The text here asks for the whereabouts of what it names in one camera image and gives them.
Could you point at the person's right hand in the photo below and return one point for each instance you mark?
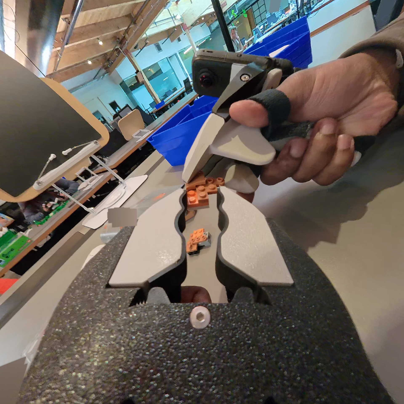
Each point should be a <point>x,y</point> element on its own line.
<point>341,94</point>

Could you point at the large blue plastic bin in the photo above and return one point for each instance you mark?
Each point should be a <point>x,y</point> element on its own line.
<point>176,139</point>

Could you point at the brick instruction booklet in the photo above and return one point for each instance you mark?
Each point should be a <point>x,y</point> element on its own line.
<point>154,197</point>

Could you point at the small clear stand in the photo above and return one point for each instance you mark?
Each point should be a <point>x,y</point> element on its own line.
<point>140,133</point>

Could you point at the orange brick plate assembly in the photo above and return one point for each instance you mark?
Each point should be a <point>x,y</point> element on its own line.
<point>197,198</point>

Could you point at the long wooden-edged desk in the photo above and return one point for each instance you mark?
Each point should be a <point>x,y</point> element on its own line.
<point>126,151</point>

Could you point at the red sheet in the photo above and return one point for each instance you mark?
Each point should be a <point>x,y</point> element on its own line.
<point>8,285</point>

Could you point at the green brick baseplate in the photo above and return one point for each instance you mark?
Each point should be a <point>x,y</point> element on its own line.
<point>14,249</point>

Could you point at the white tablet stand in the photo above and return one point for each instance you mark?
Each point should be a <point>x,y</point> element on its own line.
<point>132,186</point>

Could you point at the light wooden panel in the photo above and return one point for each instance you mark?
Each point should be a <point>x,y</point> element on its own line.
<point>131,124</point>

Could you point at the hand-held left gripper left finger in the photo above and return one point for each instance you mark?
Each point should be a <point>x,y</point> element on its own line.
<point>151,249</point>

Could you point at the person's right forearm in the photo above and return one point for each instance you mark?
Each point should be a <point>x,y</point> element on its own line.
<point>385,41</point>

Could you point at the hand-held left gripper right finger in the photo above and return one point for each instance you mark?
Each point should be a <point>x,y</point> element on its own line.
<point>252,249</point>

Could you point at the black pole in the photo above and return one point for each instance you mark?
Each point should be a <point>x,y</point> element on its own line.
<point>222,25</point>

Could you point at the orange and grey brick assembly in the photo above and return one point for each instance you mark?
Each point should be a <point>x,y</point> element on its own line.
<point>197,241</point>

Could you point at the black screen with wooden frame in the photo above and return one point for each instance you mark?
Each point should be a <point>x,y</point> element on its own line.
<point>41,126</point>

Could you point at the large smooth metal pipe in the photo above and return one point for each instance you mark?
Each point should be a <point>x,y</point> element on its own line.
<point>41,25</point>

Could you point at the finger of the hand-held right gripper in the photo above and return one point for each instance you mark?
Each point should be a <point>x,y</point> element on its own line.
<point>202,145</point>
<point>217,167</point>

